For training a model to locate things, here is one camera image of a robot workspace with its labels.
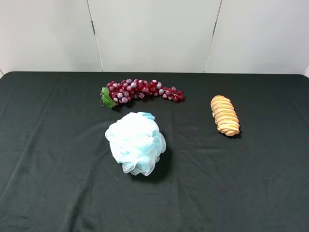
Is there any black tablecloth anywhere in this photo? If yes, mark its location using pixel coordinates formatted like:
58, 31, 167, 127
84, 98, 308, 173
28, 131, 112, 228
0, 72, 309, 232

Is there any red artificial grape bunch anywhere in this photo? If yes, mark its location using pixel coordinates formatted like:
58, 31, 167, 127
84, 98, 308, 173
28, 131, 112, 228
100, 78, 184, 109

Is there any blue white mesh bath pouf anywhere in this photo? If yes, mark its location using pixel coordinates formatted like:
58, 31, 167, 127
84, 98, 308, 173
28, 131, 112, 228
105, 112, 167, 176

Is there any twisted golden bread loaf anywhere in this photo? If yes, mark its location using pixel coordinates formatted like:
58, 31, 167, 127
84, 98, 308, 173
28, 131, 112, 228
211, 95, 240, 137

